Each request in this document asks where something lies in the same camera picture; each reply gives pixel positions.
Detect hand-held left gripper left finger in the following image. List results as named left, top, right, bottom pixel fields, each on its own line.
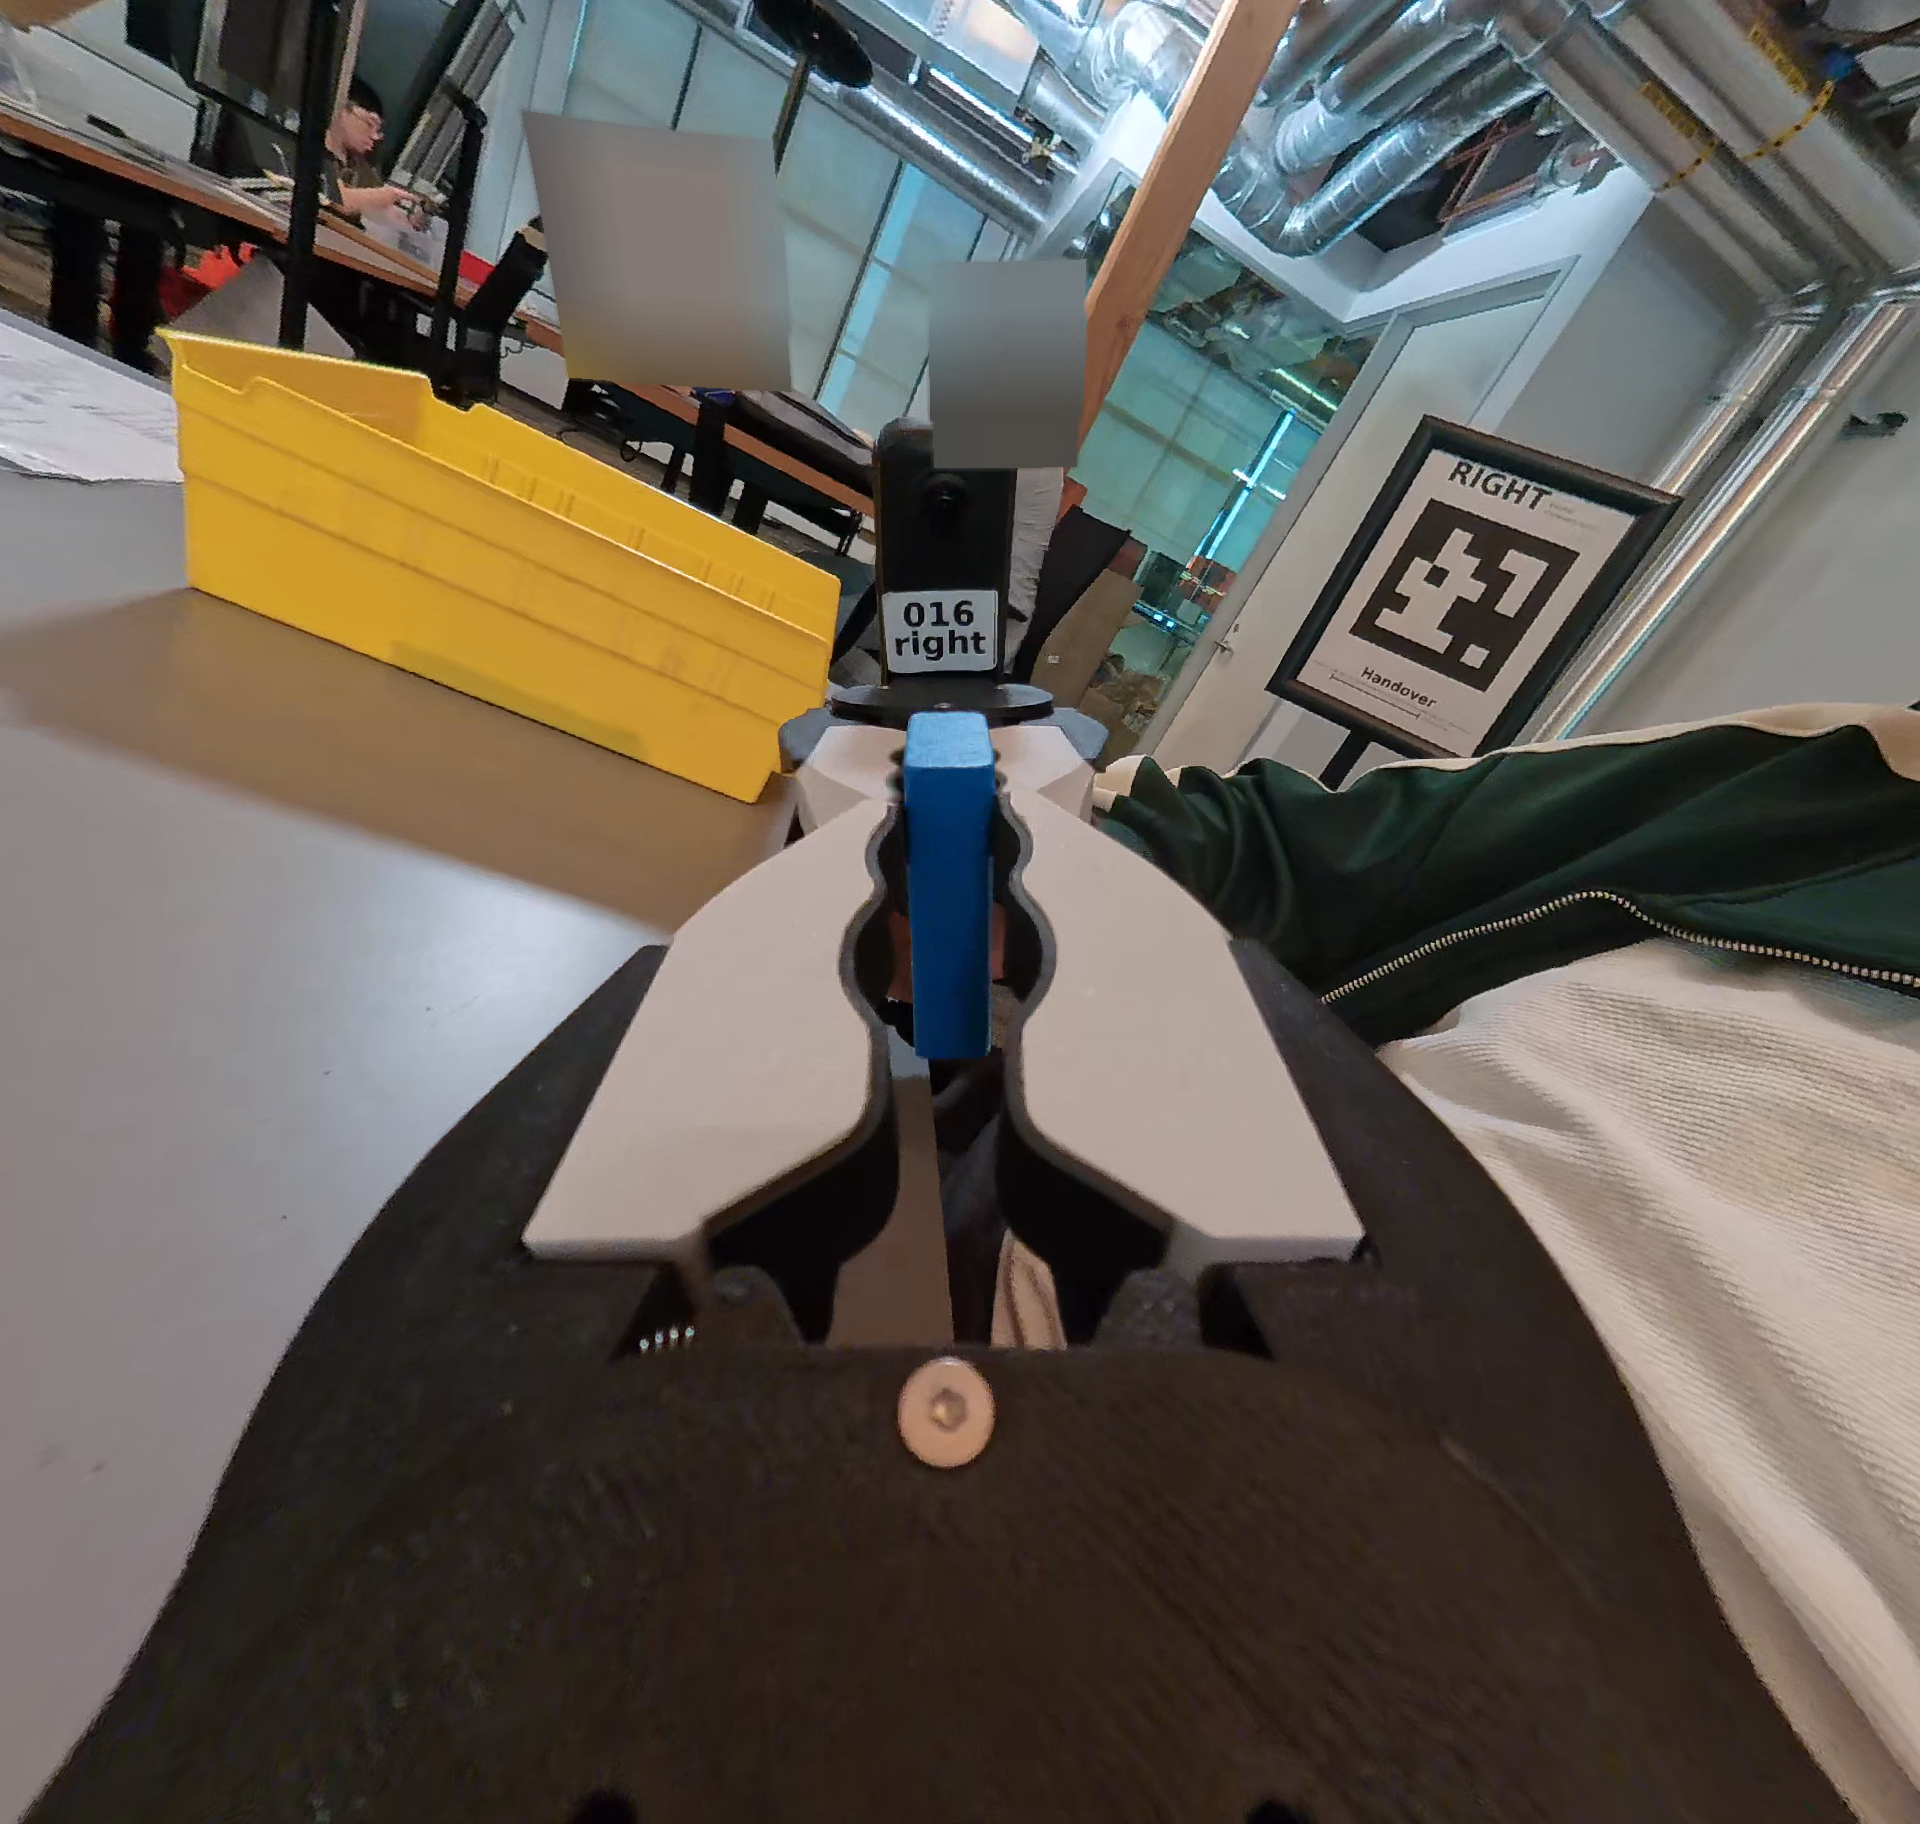
left=523, top=799, right=903, bottom=1277

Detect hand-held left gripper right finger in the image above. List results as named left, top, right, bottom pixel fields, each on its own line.
left=991, top=790, right=1367, bottom=1277

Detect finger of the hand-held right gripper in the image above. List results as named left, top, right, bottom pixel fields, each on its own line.
left=794, top=720, right=909, bottom=851
left=991, top=720, right=1095, bottom=824

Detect blue rectangular block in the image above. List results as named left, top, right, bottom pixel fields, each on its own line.
left=903, top=715, right=1005, bottom=1061

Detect yellow plastic bin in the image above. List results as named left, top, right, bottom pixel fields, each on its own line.
left=156, top=329, right=843, bottom=807

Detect person's right forearm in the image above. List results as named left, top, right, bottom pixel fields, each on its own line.
left=1093, top=705, right=1920, bottom=1046

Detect wooden office desk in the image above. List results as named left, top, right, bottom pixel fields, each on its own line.
left=0, top=100, right=564, bottom=401
left=562, top=354, right=880, bottom=566

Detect grey desk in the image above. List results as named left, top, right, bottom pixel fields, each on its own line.
left=0, top=301, right=962, bottom=1782

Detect brown cardboard box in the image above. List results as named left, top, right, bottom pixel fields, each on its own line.
left=1035, top=565, right=1187, bottom=722

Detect black office chair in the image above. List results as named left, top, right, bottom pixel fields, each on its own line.
left=1035, top=510, right=1149, bottom=672
left=427, top=220, right=549, bottom=408

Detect black bag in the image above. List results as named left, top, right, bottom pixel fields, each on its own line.
left=735, top=385, right=880, bottom=483

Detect framed marker sign on stand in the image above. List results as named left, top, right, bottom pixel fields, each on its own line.
left=1266, top=414, right=1684, bottom=792

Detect black disc lamp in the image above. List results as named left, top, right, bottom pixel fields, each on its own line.
left=746, top=0, right=877, bottom=161

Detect silver ceiling ducts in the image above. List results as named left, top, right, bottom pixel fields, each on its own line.
left=735, top=0, right=1920, bottom=746

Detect black monitor on stand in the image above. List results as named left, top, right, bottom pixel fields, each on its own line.
left=186, top=0, right=384, bottom=356
left=390, top=0, right=528, bottom=386

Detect white printed sheet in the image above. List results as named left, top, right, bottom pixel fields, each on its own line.
left=0, top=315, right=185, bottom=483

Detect wooden support post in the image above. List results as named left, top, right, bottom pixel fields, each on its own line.
left=1081, top=0, right=1352, bottom=416

